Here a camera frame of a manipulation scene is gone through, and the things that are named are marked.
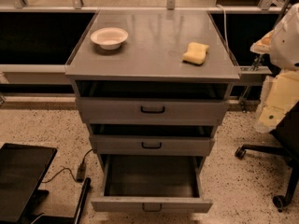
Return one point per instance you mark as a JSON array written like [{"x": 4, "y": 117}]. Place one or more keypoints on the black monitor screen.
[{"x": 22, "y": 168}]

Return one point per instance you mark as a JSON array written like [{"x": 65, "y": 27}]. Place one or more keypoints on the white bowl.
[{"x": 109, "y": 38}]

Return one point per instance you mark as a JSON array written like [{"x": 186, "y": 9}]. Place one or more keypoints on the grey bottom drawer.
[{"x": 151, "y": 184}]

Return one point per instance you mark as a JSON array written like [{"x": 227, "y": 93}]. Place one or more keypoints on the grey top drawer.
[{"x": 150, "y": 102}]

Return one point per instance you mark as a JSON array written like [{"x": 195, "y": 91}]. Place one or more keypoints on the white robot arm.
[{"x": 280, "y": 93}]

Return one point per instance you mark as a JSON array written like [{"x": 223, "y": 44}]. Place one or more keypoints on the black monitor stand bar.
[{"x": 82, "y": 200}]

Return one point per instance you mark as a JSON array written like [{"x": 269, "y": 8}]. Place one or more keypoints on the grey drawer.
[
  {"x": 150, "y": 102},
  {"x": 151, "y": 184},
  {"x": 173, "y": 140}
]

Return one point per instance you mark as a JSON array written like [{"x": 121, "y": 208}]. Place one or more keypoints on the yellow sponge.
[{"x": 196, "y": 53}]

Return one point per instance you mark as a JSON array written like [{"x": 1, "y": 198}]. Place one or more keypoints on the power adapter with cable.
[{"x": 79, "y": 176}]

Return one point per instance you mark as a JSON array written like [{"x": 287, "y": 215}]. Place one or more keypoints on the metal diagonal rod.
[{"x": 253, "y": 75}]

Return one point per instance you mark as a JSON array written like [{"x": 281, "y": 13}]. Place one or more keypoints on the grey middle drawer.
[{"x": 173, "y": 140}]

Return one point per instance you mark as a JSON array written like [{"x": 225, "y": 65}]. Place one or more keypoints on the grey metal drawer cabinet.
[{"x": 157, "y": 40}]

